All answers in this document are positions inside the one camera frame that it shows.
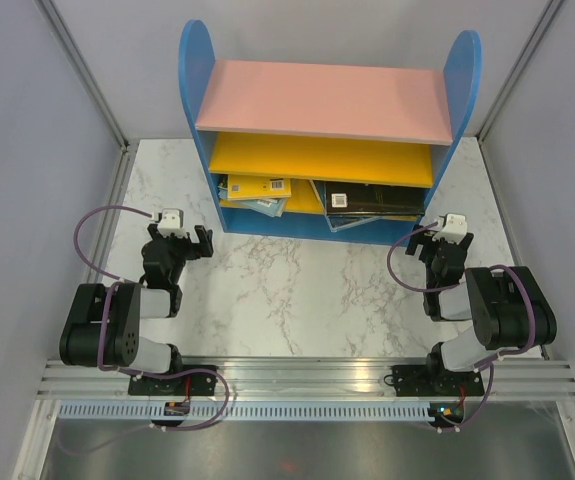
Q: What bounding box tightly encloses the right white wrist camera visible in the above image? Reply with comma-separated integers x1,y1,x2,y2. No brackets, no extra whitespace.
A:
433,213,468,244

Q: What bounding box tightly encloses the yellow book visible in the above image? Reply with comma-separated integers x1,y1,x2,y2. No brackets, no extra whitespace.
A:
226,174,292,201

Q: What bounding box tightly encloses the green forest cover book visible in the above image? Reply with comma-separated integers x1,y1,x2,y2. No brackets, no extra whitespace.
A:
218,175,228,201

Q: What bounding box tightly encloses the blue ocean cover book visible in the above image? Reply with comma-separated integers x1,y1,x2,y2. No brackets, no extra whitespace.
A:
310,180,379,233

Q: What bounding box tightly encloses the white slotted cable duct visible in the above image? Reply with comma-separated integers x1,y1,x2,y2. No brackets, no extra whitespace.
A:
58,399,434,422

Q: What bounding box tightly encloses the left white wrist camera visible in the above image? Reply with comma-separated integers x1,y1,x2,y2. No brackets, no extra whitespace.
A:
152,208,186,238

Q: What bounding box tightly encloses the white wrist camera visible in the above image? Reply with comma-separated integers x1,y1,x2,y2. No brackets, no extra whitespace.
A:
152,208,186,238
433,213,468,244

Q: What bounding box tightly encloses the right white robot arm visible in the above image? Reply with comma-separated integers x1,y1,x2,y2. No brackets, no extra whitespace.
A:
405,224,557,394

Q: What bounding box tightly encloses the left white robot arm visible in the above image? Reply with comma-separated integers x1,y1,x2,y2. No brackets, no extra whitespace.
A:
59,224,214,395

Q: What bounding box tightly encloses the left aluminium corner post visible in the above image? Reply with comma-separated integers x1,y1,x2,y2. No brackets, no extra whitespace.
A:
35,0,130,152

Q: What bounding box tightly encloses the right aluminium corner post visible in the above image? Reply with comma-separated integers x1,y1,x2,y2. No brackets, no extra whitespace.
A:
476,0,567,144

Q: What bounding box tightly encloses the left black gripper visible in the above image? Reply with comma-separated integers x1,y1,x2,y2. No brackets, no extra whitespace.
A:
148,223,212,284

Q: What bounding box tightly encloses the aluminium mounting rail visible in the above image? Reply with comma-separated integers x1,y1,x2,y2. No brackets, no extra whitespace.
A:
37,356,575,402

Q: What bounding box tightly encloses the blue pink yellow bookshelf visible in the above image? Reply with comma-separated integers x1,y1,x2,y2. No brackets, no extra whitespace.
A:
178,19,483,245

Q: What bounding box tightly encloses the black book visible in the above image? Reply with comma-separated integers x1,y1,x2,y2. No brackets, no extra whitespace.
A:
321,181,425,217

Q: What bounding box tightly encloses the light blue book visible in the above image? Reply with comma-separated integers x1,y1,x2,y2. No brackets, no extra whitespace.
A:
219,189,288,218

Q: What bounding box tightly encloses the aluminium corner post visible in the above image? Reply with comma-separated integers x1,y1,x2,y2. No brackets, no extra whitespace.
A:
35,0,130,152
476,0,567,144

